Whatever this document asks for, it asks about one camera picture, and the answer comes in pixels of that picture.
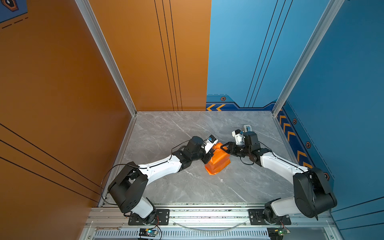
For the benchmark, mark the green circuit board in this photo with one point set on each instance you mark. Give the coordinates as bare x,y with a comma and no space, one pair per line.
148,234
275,234

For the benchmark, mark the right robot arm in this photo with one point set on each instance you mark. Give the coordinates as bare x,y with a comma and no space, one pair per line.
313,194

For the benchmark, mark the right aluminium corner post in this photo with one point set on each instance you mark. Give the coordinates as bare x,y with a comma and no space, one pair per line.
318,34

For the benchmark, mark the aluminium corner post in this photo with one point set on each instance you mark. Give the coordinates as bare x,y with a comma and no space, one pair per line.
318,34
101,42

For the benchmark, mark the aluminium front rail frame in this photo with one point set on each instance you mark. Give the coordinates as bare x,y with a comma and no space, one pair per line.
108,223

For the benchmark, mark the white tape dispenser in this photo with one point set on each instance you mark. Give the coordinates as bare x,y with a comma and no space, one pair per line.
247,128

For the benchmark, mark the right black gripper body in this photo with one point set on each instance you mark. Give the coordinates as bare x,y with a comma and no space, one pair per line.
238,150

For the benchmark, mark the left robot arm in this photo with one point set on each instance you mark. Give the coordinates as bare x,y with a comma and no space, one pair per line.
128,187

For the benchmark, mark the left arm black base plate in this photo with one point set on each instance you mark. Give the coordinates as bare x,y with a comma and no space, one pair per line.
158,217

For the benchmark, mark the left aluminium corner post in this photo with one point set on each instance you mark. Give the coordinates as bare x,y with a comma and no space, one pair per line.
101,42

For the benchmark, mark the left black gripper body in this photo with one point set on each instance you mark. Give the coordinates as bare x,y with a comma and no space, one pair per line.
202,156

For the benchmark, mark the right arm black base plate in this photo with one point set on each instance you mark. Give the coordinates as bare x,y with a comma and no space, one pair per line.
267,217

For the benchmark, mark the yellow orange wrapping paper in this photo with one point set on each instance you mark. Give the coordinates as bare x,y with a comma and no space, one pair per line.
218,161

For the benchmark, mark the clear tube on rail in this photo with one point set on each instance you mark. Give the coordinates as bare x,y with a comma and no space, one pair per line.
210,229

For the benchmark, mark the right green circuit board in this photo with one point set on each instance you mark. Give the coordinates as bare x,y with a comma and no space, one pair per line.
275,234

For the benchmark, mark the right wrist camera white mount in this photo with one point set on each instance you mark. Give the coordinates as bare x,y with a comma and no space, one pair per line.
248,139

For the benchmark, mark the left green circuit board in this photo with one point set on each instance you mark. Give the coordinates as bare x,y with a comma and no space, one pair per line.
148,234

